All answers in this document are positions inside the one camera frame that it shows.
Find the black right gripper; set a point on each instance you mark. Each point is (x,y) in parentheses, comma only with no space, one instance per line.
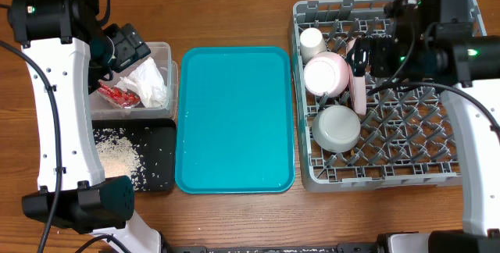
(379,48)

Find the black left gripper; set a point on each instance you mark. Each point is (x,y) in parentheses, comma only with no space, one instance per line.
(131,45)

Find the grey dishwasher rack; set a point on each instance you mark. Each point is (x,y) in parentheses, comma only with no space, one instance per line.
(405,137)

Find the black tray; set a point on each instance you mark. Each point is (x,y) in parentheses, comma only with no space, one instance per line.
(162,135)

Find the pink bowl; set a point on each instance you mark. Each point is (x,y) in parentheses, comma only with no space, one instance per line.
(326,73)

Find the clear plastic bin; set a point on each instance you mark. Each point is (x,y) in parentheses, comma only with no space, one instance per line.
(161,53)

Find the white rice pile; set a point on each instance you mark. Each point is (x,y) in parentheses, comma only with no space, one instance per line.
(124,152)

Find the pale green cup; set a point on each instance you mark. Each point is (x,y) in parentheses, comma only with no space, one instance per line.
(311,43)

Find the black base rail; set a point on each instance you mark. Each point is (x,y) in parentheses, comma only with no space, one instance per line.
(360,247)

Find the grey bowl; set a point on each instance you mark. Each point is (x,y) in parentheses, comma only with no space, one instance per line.
(336,129)

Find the red snack wrapper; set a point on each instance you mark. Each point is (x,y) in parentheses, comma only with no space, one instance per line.
(117,97)

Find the pink plate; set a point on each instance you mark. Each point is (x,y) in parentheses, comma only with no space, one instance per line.
(357,89)

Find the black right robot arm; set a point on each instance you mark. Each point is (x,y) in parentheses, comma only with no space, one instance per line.
(433,44)

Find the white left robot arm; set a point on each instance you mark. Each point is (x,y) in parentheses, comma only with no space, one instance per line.
(70,47)

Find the white napkin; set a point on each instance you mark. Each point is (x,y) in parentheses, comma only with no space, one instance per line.
(147,83)

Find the teal plastic tray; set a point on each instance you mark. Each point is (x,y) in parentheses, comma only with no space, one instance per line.
(235,128)

